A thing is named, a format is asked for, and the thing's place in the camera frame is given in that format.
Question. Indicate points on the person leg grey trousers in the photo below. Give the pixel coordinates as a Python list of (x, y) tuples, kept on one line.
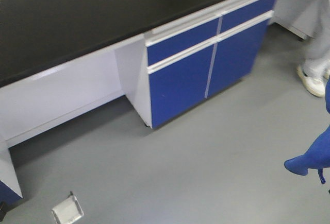
[(317, 54)]

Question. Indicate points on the blue microfiber cloth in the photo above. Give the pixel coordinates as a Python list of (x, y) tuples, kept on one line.
[(316, 157)]

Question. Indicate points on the white shoe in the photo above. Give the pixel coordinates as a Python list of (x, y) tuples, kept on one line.
[(314, 86)]

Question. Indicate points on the blue white base cabinet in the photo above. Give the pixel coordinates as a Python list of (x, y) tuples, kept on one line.
[(170, 68)]

